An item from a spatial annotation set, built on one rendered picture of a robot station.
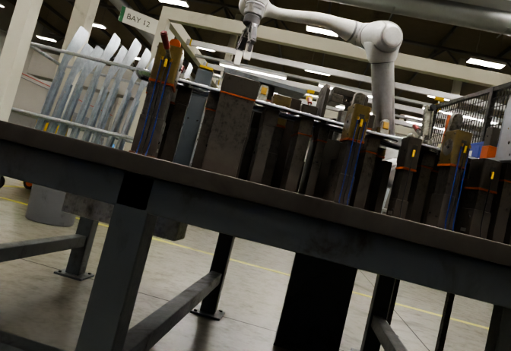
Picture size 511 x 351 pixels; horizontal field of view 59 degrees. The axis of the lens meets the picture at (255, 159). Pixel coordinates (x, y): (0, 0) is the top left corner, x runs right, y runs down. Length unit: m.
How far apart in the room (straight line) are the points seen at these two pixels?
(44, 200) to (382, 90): 3.02
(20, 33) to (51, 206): 1.85
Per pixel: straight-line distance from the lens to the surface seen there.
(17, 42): 5.17
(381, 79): 2.12
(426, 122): 2.06
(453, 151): 1.64
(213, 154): 1.45
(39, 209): 4.25
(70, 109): 6.17
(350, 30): 2.23
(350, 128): 1.53
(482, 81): 8.29
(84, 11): 9.42
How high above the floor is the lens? 0.68
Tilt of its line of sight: 4 degrees up
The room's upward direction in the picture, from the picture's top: 14 degrees clockwise
